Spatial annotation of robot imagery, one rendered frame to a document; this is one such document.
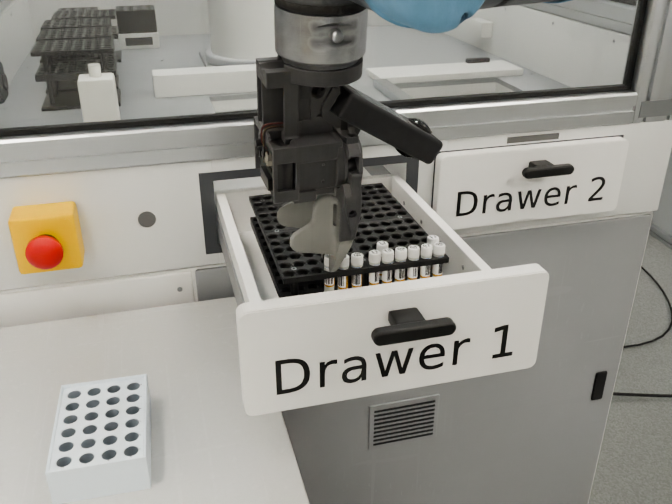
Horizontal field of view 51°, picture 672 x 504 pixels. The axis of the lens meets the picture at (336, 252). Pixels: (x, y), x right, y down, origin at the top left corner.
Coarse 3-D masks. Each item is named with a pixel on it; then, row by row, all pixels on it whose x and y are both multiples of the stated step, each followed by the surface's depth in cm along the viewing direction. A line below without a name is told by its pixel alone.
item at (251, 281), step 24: (216, 192) 91; (240, 192) 91; (264, 192) 92; (408, 192) 91; (216, 216) 90; (240, 216) 92; (432, 216) 84; (240, 240) 78; (456, 240) 78; (240, 264) 73; (264, 264) 85; (456, 264) 78; (480, 264) 73; (240, 288) 73; (264, 288) 80
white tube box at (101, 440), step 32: (96, 384) 71; (128, 384) 71; (64, 416) 66; (96, 416) 67; (128, 416) 66; (64, 448) 64; (96, 448) 63; (128, 448) 63; (64, 480) 60; (96, 480) 61; (128, 480) 62
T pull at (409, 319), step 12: (396, 312) 61; (408, 312) 61; (396, 324) 60; (408, 324) 59; (420, 324) 59; (432, 324) 59; (444, 324) 60; (372, 336) 59; (384, 336) 58; (396, 336) 59; (408, 336) 59; (420, 336) 59; (432, 336) 60
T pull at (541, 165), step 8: (544, 160) 97; (528, 168) 93; (536, 168) 93; (544, 168) 94; (552, 168) 94; (560, 168) 94; (568, 168) 94; (528, 176) 93; (536, 176) 94; (544, 176) 94
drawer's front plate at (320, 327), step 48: (384, 288) 62; (432, 288) 62; (480, 288) 63; (528, 288) 65; (240, 336) 59; (288, 336) 60; (336, 336) 61; (480, 336) 66; (528, 336) 67; (288, 384) 62; (336, 384) 64; (384, 384) 65; (432, 384) 67
